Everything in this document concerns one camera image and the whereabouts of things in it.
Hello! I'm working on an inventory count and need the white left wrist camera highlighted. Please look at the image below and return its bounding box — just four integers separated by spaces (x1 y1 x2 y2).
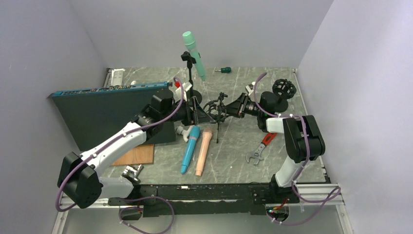
174 81 193 101

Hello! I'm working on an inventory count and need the green microphone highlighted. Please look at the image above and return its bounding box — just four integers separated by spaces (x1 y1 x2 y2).
182 31 206 81

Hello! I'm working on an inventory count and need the black mounting rail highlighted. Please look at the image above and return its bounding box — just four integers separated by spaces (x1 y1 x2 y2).
108 182 299 217

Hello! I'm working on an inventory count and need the silver metal bracket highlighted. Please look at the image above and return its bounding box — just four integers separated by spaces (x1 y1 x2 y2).
104 68 125 87

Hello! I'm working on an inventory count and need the black tripod mic stand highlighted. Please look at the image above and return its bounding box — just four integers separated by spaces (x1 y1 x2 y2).
203 92 228 143

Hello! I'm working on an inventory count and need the green handled screwdriver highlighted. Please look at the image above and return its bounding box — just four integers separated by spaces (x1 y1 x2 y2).
215 67 232 74

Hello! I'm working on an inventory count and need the chrome metal fitting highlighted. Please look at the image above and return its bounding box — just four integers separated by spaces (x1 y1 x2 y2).
122 164 144 181

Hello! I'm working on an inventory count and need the black shock mount stand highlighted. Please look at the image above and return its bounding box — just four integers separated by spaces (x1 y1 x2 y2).
272 79 297 113

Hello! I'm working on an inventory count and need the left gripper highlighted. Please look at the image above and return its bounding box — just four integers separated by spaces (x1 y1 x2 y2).
162 97 214 127

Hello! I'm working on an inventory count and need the red handled adjustable wrench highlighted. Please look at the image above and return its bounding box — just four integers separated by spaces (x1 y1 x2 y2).
245 133 277 165

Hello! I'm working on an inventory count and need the dark blue flat box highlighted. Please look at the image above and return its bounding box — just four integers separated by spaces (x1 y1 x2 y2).
49 81 173 151

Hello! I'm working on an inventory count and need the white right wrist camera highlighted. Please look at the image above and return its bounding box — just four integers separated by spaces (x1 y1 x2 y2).
245 82 255 96

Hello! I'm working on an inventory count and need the wooden board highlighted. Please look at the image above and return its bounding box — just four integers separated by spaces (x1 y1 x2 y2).
112 144 154 166

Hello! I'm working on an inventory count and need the blue microphone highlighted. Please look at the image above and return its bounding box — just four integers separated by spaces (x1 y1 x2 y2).
180 125 200 174

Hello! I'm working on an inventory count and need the black round base stand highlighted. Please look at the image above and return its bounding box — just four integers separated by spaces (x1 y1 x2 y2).
181 51 202 104

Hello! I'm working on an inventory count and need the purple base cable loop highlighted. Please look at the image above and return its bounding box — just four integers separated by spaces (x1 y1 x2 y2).
118 195 175 234

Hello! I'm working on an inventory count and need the white plastic faucet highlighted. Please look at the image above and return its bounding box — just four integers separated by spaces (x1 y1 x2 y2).
175 125 193 142

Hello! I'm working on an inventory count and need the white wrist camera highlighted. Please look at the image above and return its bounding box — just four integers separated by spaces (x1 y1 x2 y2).
174 81 193 101
245 82 255 96

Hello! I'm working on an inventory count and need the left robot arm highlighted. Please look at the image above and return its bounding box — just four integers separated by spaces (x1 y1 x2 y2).
55 96 216 212

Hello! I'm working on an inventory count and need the pink microphone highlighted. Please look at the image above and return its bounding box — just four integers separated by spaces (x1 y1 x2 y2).
195 127 213 176

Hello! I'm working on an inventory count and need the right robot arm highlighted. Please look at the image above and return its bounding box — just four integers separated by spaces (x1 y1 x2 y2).
220 92 326 202

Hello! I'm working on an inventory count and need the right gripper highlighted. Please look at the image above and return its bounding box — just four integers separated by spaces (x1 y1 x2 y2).
222 93 263 118

